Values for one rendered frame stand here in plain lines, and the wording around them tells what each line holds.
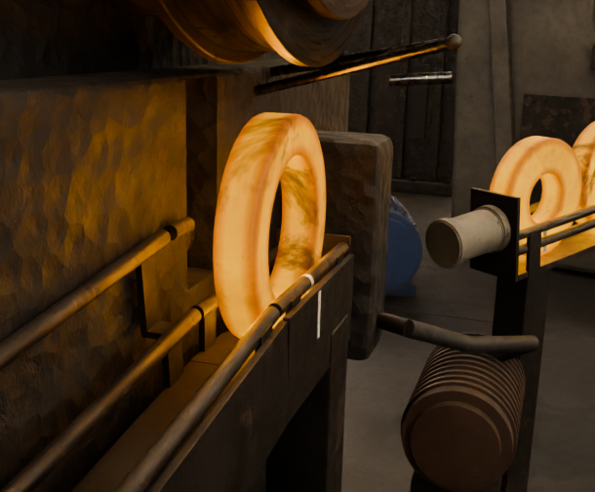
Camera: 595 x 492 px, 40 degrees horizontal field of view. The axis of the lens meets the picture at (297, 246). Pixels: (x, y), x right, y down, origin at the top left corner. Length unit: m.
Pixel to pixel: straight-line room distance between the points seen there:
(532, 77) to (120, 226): 2.84
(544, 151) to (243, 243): 0.58
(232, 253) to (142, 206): 0.07
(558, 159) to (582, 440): 1.08
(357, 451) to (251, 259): 1.34
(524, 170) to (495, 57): 2.30
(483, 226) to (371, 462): 0.95
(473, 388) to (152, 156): 0.49
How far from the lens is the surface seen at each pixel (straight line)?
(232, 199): 0.58
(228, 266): 0.58
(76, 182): 0.52
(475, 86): 3.39
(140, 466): 0.44
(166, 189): 0.62
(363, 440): 1.94
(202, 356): 0.65
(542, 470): 1.91
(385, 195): 0.88
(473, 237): 0.99
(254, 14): 0.52
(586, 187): 1.17
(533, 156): 1.06
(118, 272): 0.54
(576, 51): 3.28
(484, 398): 0.93
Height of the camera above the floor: 0.91
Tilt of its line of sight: 15 degrees down
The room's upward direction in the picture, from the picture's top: 2 degrees clockwise
